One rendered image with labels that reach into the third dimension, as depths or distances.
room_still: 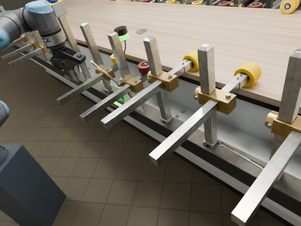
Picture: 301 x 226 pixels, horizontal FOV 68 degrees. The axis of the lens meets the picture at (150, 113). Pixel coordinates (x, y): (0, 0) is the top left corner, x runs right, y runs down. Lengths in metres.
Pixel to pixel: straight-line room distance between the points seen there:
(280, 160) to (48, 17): 0.93
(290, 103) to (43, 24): 0.90
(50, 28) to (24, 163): 0.88
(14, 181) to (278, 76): 1.45
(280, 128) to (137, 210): 1.19
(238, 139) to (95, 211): 1.13
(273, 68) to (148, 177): 1.16
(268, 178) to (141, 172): 1.34
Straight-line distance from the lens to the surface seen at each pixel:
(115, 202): 1.75
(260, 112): 1.01
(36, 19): 1.05
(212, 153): 0.94
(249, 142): 1.09
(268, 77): 0.98
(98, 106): 1.05
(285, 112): 0.67
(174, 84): 0.89
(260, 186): 0.56
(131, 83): 1.12
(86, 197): 1.87
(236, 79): 0.86
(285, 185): 0.89
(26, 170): 1.61
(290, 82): 0.61
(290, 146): 0.64
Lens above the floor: 1.43
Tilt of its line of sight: 39 degrees down
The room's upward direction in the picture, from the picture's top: 16 degrees counter-clockwise
